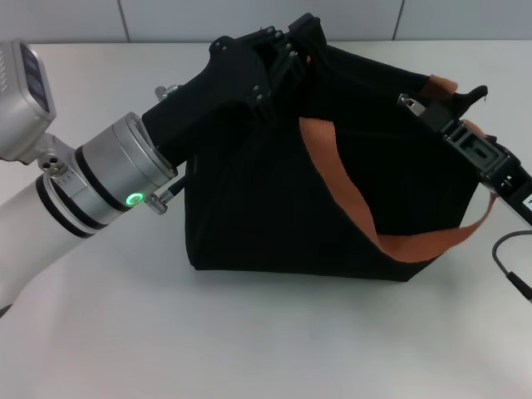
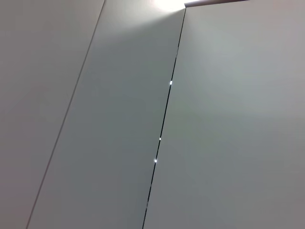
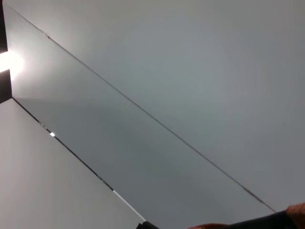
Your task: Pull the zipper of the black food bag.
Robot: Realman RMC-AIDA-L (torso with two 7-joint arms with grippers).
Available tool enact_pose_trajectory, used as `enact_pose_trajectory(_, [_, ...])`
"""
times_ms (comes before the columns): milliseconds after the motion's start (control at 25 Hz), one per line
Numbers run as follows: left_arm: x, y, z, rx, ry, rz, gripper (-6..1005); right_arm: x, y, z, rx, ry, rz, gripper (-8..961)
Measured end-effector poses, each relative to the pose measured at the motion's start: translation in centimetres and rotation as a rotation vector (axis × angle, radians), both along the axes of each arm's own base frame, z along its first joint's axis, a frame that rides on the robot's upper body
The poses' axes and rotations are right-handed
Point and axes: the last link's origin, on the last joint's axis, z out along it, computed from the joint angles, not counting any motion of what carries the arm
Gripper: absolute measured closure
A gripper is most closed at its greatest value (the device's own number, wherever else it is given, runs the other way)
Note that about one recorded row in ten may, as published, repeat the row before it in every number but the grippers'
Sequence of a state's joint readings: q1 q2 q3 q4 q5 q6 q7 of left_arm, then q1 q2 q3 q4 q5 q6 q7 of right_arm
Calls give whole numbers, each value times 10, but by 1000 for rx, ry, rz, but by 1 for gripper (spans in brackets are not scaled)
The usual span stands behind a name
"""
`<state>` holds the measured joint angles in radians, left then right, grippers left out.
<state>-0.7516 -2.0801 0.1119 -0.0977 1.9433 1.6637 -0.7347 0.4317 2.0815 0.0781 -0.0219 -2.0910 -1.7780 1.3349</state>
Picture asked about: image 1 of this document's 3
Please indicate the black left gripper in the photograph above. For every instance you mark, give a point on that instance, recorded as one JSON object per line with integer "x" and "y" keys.
{"x": 216, "y": 87}

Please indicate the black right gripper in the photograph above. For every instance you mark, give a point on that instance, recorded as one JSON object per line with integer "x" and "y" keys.
{"x": 517, "y": 191}

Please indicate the silver zipper pull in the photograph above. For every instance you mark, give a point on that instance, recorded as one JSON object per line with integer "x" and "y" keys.
{"x": 413, "y": 106}

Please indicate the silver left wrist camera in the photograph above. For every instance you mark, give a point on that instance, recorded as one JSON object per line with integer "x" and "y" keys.
{"x": 23, "y": 99}

